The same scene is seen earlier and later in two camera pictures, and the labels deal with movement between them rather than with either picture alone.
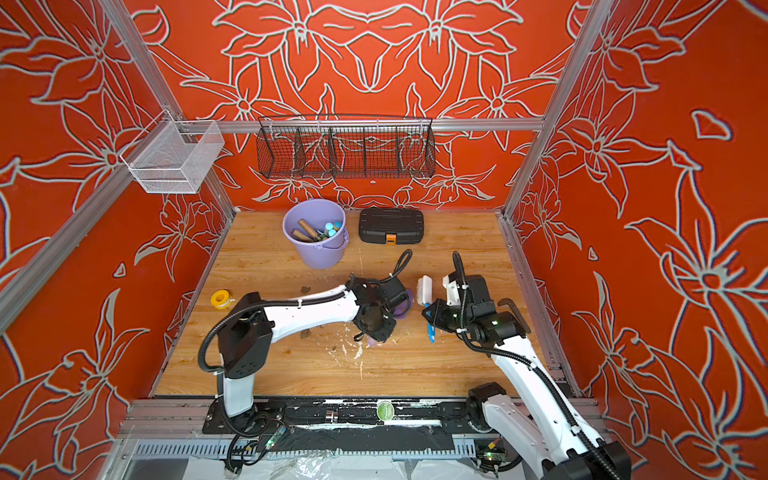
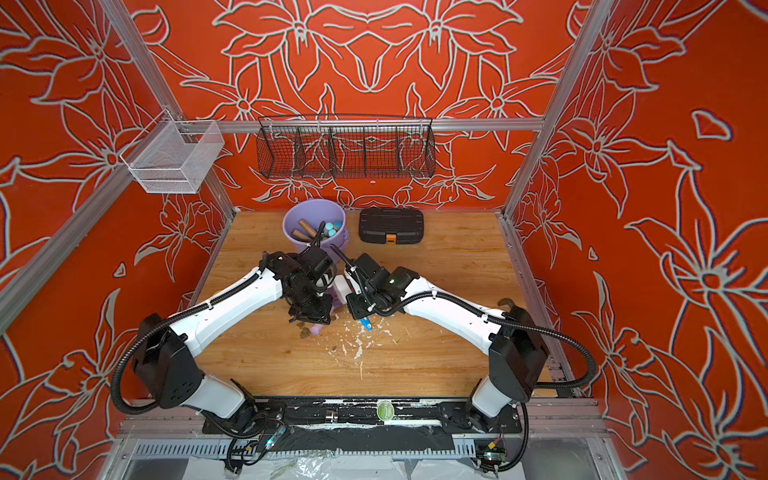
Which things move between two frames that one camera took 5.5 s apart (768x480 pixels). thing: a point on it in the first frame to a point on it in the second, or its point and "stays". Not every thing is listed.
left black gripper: [384, 335] to [324, 315]
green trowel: [298, 234] stays
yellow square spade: [309, 229] stays
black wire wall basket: [345, 147] stays
